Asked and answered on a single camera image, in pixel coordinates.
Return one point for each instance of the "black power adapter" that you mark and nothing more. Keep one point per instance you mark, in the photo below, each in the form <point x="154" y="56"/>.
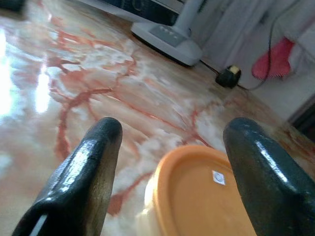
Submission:
<point x="227" y="77"/>

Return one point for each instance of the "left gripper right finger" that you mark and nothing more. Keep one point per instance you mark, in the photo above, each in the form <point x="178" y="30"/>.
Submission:
<point x="270" y="186"/>

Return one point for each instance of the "black low cabinet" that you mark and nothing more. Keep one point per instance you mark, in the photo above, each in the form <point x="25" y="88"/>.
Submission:
<point x="157" y="14"/>

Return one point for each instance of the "white draped fabric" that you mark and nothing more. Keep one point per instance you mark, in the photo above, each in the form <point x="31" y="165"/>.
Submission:
<point x="233" y="24"/>

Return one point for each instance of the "orange lidded plastic container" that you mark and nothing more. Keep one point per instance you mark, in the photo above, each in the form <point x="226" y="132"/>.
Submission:
<point x="192" y="196"/>

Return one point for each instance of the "red fuzzy cloth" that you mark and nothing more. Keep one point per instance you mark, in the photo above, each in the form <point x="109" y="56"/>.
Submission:
<point x="273" y="61"/>

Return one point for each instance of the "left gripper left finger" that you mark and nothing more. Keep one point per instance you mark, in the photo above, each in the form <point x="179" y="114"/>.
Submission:
<point x="78" y="177"/>

